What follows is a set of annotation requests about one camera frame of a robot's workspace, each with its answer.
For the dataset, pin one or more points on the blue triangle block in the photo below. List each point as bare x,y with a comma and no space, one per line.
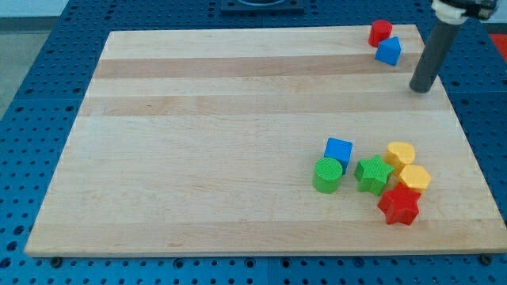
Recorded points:
389,51

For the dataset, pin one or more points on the yellow hexagon block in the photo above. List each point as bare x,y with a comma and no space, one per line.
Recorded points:
415,177

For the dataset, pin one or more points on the blue cube block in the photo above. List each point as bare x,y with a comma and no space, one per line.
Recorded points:
339,150

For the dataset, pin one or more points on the green cylinder block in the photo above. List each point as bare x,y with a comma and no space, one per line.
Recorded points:
327,175

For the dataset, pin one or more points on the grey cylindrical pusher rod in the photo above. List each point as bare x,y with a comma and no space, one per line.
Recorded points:
432,58

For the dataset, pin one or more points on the red cylinder block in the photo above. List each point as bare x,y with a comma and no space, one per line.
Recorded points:
380,30

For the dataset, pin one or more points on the green star block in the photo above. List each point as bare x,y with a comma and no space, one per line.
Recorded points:
372,175

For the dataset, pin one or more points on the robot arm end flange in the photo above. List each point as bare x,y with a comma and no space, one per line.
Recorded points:
456,12

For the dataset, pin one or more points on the yellow heart block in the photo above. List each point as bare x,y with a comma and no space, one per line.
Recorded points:
398,155

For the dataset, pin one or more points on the wooden board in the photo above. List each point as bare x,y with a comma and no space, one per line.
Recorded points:
194,143

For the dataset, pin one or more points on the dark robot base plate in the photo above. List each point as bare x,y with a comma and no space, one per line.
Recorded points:
261,6

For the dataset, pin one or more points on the red star block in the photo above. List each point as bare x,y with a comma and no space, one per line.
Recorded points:
400,205

